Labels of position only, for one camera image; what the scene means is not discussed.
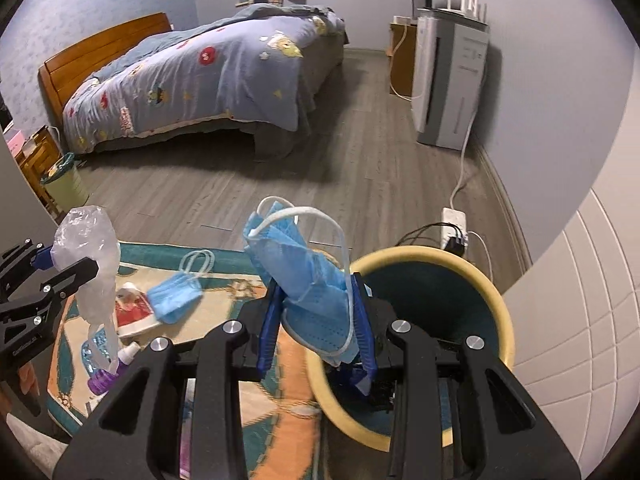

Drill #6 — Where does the white power strip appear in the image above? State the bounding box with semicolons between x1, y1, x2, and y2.
441;207;468;251

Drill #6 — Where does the clear plastic bag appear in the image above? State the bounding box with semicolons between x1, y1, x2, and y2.
52;205;123;376

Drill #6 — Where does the wooden bed headboard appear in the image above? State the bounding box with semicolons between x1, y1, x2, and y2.
39;12;173;128

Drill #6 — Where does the grey fluffy mat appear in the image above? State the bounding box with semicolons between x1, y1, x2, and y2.
0;407;71;480

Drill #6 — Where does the white air purifier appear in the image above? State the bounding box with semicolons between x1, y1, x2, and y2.
411;7;491;151

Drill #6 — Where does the folded blue face mask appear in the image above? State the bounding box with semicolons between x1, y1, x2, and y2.
147;249;217;325

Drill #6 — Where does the yellow rimmed teal bin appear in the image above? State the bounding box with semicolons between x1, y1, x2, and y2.
305;246;516;453

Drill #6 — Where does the green bin with bag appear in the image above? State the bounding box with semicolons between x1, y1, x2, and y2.
40;152;91;216

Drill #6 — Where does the red and white packet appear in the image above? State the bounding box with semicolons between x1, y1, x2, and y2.
114;282;161;338

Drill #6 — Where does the white power cable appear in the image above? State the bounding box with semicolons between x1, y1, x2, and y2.
450;60;488;207

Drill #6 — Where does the white cable at cabinet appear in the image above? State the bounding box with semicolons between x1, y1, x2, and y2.
389;16;416;98

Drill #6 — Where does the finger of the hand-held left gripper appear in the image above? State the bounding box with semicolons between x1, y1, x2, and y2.
0;240;55;291
0;257;99;366

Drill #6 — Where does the wooden nightstand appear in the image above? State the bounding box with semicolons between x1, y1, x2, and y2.
15;125;63;216

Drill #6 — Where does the purple bottle white cap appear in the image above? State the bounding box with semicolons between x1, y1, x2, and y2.
86;342;141;395

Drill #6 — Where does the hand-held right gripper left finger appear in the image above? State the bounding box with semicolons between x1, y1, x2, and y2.
52;275;286;480

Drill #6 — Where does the round printed rug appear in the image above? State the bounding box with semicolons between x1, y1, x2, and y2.
46;241;401;480

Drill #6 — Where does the thin white cable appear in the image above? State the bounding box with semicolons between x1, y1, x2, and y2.
467;232;496;286

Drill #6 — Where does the person's left hand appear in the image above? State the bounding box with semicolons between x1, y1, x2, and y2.
17;362;40;398

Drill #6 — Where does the white panelled cabinet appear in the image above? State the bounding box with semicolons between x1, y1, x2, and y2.
500;185;640;411

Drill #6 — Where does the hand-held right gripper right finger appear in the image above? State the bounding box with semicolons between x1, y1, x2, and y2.
350;272;581;480

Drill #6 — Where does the black plug with cables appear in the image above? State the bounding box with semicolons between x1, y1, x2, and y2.
400;225;472;262

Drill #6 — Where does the grey bed base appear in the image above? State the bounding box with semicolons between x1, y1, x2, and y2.
95;30;346;161

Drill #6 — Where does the blue face mask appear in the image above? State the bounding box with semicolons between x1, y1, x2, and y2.
147;249;217;325
242;196;373;368

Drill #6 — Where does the wooden cabinet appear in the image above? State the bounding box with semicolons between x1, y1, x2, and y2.
389;20;418;98

